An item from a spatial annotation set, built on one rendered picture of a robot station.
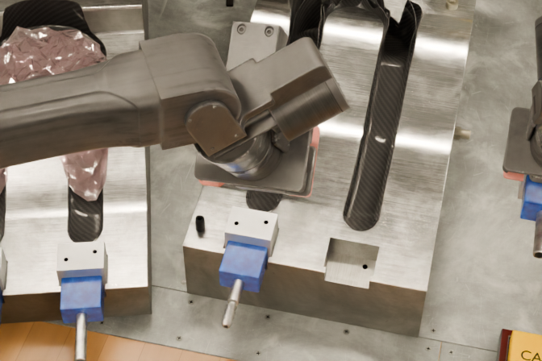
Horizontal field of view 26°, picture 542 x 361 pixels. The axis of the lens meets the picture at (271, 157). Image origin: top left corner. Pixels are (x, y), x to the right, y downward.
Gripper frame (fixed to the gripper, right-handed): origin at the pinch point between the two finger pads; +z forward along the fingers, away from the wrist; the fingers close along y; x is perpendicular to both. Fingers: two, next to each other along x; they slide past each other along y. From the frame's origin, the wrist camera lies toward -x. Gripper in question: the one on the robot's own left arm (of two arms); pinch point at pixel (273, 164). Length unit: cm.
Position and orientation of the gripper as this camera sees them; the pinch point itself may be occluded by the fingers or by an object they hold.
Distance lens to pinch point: 115.1
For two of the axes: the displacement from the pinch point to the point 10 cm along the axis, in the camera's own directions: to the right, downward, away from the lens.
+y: -9.7, -1.1, 2.2
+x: -1.4, 9.8, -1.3
